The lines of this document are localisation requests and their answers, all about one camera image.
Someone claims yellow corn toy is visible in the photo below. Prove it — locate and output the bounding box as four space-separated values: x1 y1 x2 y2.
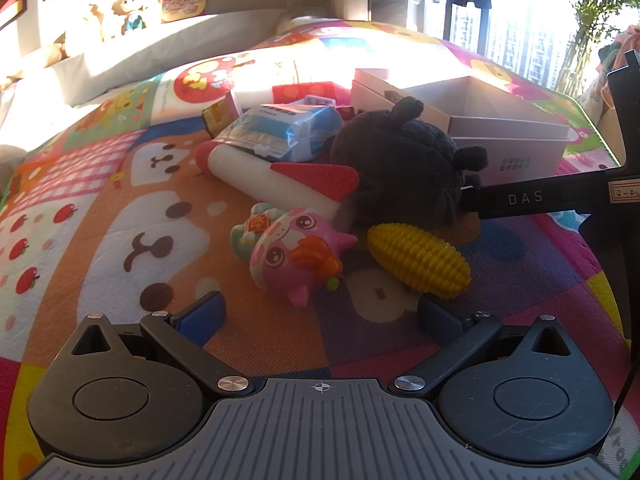
366 223 472 300

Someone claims grey sofa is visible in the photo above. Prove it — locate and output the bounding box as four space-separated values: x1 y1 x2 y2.
0 7 301 111

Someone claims red printed card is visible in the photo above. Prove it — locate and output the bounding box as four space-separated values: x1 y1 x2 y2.
161 0 207 23

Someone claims white pillow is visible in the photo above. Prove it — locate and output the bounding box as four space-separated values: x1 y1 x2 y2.
275 7 346 36

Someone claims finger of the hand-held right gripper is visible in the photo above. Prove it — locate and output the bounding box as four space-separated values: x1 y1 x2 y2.
457 171 608 221

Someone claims wind-up doll keychain toy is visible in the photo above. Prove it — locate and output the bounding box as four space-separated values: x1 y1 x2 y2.
201 91 244 137

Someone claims white red foam rocket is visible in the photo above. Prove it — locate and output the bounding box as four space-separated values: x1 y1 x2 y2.
195 140 361 231

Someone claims red flat box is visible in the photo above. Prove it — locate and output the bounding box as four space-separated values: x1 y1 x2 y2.
271 81 337 107

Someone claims colourful cartoon play mat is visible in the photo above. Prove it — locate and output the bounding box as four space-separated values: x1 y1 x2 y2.
0 20 640 480

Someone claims orange cloth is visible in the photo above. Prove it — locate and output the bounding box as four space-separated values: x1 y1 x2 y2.
595 27 640 111

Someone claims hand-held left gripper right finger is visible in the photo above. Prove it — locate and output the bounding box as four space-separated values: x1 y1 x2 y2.
390 294 580 395

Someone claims green palm plant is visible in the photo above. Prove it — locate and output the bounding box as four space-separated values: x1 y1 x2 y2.
565 0 640 96

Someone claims pink pig squishy toy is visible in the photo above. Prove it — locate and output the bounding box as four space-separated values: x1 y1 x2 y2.
230 202 358 308

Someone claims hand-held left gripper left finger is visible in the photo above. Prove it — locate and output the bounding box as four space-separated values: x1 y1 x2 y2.
70 290 253 396

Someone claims cream plush bear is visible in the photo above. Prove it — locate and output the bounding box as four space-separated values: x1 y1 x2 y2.
65 2 123 56

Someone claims blue tissue packet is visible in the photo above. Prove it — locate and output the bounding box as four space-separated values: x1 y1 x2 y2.
211 102 345 163

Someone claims black plush toy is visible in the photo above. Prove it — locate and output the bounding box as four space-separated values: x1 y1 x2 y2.
327 96 490 227

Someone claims pale cardboard box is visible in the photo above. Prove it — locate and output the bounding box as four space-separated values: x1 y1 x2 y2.
350 67 581 188

